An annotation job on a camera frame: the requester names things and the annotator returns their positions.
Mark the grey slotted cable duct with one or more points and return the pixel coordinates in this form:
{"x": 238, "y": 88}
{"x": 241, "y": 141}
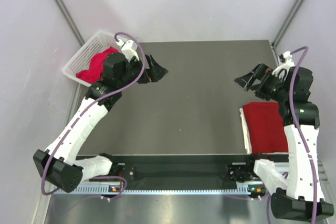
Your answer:
{"x": 107, "y": 189}

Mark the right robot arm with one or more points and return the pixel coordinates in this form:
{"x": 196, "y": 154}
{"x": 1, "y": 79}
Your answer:
{"x": 300, "y": 197}

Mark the white plastic basket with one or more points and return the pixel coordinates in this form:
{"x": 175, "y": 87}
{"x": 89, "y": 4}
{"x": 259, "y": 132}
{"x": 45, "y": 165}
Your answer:
{"x": 99, "y": 42}

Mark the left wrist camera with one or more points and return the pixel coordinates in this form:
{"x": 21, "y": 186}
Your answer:
{"x": 128, "y": 48}

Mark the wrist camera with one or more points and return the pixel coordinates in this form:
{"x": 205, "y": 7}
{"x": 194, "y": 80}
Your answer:
{"x": 286, "y": 63}
{"x": 128, "y": 48}

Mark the dark red t shirt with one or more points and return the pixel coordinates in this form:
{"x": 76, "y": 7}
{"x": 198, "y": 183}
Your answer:
{"x": 266, "y": 127}

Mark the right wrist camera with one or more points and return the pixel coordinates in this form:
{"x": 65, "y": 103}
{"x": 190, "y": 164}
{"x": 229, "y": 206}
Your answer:
{"x": 286, "y": 63}

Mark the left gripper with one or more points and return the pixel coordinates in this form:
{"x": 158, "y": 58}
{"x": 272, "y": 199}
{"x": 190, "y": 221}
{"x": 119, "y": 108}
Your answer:
{"x": 157, "y": 71}

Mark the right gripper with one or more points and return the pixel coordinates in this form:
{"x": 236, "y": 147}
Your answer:
{"x": 245, "y": 81}

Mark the pink red t shirt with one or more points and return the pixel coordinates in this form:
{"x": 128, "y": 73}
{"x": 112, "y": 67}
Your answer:
{"x": 93, "y": 74}

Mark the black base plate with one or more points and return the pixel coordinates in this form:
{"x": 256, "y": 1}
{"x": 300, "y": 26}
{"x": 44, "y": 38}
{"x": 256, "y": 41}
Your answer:
{"x": 189, "y": 172}

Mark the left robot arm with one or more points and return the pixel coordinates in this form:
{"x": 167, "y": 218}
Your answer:
{"x": 57, "y": 164}

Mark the folded white t shirt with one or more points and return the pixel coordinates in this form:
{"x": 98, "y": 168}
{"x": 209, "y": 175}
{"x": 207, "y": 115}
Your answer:
{"x": 245, "y": 132}

